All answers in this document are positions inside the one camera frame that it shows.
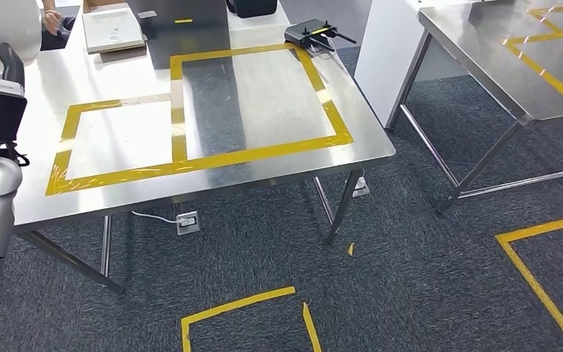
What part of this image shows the white office desk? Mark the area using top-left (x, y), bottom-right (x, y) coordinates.
top-left (62, 0), bottom-right (293, 55)

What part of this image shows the black router with antennas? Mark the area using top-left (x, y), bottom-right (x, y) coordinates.
top-left (284, 18), bottom-right (358, 54)

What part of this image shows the brown cardboard box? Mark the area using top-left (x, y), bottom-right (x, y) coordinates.
top-left (82, 0), bottom-right (130, 14)

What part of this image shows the white curved plastic part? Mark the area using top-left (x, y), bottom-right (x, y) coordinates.
top-left (0, 0), bottom-right (43, 76)

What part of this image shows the white panel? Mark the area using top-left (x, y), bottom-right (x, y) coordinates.
top-left (354, 0), bottom-right (468, 129)

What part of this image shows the white flat box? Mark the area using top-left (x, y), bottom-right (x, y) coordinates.
top-left (81, 7), bottom-right (147, 55)

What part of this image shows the thin white socket cable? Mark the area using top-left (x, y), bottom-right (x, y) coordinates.
top-left (131, 210), bottom-right (180, 226)

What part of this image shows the black carry bag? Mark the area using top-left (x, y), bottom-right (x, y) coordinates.
top-left (225, 0), bottom-right (279, 19)

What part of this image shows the stainless steel workbench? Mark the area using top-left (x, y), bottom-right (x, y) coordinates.
top-left (12, 29), bottom-right (397, 296)
top-left (386, 0), bottom-right (563, 216)

